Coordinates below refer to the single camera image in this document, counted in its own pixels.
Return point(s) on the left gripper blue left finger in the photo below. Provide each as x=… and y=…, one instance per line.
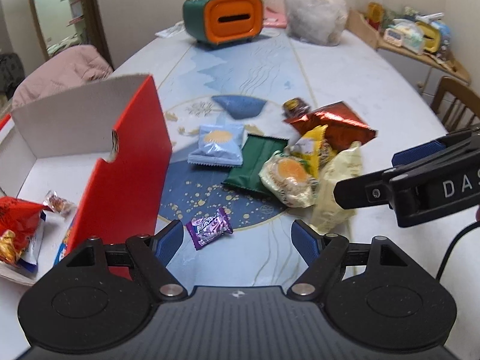
x=167, y=241

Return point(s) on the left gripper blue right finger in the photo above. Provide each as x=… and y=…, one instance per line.
x=306, y=241

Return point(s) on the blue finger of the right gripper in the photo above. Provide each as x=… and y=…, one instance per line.
x=416, y=153

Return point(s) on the purple candy wrapper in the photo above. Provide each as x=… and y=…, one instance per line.
x=204, y=231

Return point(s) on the egg yolk pastry packet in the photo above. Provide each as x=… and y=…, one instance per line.
x=286, y=178

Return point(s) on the red foil snack bag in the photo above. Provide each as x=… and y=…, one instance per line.
x=344, y=126

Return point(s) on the yellow snack packet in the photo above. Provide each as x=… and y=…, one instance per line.
x=314, y=149

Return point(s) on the dark green snack packet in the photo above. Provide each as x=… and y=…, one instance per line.
x=255, y=153

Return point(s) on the small clear candy wrapper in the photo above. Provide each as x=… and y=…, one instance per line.
x=58, y=205

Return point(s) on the light blue sun snack packet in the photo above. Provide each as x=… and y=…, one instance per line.
x=219, y=145

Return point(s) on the brown gold chocolate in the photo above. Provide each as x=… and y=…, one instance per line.
x=295, y=107

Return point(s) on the white blue printed packet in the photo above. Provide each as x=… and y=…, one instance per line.
x=24, y=272

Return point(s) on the red fried snack bag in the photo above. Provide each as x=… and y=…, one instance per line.
x=19, y=219

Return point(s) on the clear plastic bag of snacks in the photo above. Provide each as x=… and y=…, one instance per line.
x=319, y=22

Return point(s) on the brown wooden chair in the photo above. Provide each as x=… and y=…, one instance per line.
x=455, y=104

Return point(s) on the white wooden cabinet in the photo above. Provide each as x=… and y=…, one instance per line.
x=420, y=71

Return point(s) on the red white cardboard box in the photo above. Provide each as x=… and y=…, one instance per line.
x=102, y=146

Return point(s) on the white digital timer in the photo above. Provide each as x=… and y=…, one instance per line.
x=393, y=37

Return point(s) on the yellow tissue box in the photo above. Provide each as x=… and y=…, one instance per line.
x=432, y=36

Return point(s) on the orange drink bottle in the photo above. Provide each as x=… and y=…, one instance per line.
x=374, y=14

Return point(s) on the pink notebook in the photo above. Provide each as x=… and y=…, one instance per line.
x=273, y=19

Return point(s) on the pink padded jacket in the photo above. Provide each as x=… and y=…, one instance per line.
x=71, y=68

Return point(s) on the green orange tissue box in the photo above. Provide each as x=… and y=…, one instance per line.
x=219, y=22

